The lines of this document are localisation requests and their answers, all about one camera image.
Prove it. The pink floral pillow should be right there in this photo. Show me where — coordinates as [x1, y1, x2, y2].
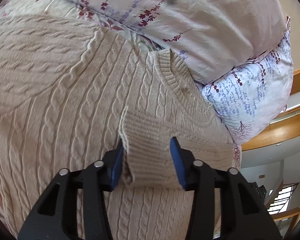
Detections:
[70, 0, 287, 83]

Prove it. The blue lavender print pillow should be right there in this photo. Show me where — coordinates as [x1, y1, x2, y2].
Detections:
[197, 29, 294, 145]

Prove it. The beige cable-knit sweater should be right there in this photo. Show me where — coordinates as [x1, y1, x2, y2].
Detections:
[0, 17, 241, 240]

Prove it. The cream floral bedspread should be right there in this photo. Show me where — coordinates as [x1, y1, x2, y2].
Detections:
[0, 0, 243, 240]

